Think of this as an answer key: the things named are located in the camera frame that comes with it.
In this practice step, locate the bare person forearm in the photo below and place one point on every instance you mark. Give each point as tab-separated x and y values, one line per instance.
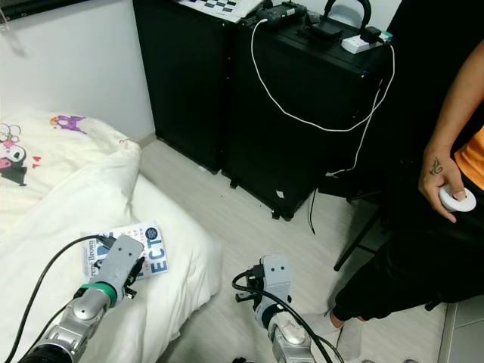
457	98

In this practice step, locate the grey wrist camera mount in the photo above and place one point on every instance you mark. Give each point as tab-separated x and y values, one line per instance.
121	261
276	276

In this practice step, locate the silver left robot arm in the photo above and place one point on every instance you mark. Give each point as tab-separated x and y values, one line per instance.
83	325

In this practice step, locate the flat black box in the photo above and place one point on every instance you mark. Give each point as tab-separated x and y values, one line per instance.
327	30

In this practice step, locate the person legs black trousers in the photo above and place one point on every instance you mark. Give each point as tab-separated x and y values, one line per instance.
408	280

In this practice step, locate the white round controller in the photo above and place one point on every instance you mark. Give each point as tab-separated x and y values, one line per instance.
461	203

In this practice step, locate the person foot white sock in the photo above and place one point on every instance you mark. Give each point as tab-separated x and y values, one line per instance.
329	329

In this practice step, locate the large black equipment case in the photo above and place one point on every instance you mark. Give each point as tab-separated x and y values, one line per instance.
302	159

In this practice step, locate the black white checkerboard sheet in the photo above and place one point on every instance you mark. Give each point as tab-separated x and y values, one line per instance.
223	7

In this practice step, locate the black electronic device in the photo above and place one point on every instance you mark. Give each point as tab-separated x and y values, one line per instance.
281	13

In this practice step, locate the black plug adapter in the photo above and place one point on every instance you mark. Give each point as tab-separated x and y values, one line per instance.
372	33

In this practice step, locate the tattooed person hand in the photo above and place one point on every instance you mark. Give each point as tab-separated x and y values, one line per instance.
439	174

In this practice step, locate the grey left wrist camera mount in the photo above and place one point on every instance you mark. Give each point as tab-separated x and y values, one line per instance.
121	261

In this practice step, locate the white power strip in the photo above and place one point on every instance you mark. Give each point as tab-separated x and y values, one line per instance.
355	45

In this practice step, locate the tall black cabinet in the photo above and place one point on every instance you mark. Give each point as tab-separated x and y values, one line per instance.
181	83

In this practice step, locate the cream cartoon print quilt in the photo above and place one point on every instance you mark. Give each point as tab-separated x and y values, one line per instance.
60	227

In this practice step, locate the black metal chair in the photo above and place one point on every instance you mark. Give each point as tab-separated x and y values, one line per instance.
359	242

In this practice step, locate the orange person shirt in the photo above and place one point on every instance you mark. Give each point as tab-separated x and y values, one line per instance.
475	159

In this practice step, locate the white book blue letters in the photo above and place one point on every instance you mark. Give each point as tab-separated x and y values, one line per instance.
157	257

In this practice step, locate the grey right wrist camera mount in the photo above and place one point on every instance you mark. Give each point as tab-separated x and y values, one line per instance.
276	276

